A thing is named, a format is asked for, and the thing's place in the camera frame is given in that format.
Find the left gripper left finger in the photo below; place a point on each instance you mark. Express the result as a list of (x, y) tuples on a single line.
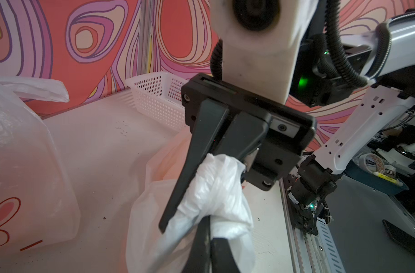
[(199, 255)]

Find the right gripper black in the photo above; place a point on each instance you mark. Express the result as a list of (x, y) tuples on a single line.
[(268, 137)]

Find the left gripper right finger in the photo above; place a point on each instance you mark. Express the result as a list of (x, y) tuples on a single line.
[(222, 259)]

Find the clear plastic bag bottom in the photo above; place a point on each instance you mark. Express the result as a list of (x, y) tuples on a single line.
[(215, 191)]

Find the white plastic fruit basket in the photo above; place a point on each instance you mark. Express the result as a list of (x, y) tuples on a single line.
[(158, 96)]

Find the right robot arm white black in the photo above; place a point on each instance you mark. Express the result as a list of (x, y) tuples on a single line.
[(329, 68)]

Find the roll of tape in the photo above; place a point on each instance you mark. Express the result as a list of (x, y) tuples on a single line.
[(371, 163)]

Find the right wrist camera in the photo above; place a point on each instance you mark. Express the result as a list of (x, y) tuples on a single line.
[(259, 43)]

